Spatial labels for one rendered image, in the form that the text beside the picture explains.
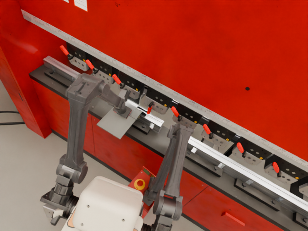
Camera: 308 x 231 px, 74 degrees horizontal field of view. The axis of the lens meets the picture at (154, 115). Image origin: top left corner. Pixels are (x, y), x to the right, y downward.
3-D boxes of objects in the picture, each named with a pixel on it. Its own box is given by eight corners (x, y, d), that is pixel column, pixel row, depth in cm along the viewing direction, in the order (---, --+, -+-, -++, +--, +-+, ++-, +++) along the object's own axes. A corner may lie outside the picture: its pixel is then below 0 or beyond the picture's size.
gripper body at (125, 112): (118, 101, 131) (115, 98, 123) (132, 109, 129) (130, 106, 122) (112, 110, 130) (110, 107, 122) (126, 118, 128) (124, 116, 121)
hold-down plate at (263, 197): (233, 186, 135) (235, 184, 132) (235, 179, 138) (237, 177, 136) (277, 211, 130) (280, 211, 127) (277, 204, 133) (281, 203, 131)
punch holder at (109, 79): (92, 75, 137) (91, 55, 124) (101, 69, 142) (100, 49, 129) (111, 86, 135) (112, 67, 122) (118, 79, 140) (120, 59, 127)
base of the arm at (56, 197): (38, 200, 80) (67, 211, 79) (46, 181, 80) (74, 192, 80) (50, 193, 89) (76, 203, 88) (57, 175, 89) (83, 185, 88)
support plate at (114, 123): (96, 125, 130) (96, 124, 129) (120, 100, 145) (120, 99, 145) (119, 139, 127) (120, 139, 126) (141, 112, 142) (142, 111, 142)
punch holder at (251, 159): (230, 153, 121) (244, 139, 108) (233, 142, 126) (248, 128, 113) (254, 166, 118) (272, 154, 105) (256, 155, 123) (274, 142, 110)
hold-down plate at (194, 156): (179, 154, 141) (180, 152, 139) (182, 148, 145) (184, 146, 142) (219, 178, 136) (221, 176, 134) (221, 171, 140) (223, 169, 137)
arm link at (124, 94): (107, 101, 111) (121, 107, 110) (115, 82, 113) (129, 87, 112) (111, 107, 123) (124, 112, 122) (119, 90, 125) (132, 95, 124)
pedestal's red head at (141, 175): (124, 192, 141) (127, 184, 126) (140, 175, 150) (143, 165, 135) (147, 212, 136) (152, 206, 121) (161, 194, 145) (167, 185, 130)
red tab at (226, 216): (221, 216, 154) (225, 214, 148) (221, 213, 155) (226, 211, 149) (239, 228, 151) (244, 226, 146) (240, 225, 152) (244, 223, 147)
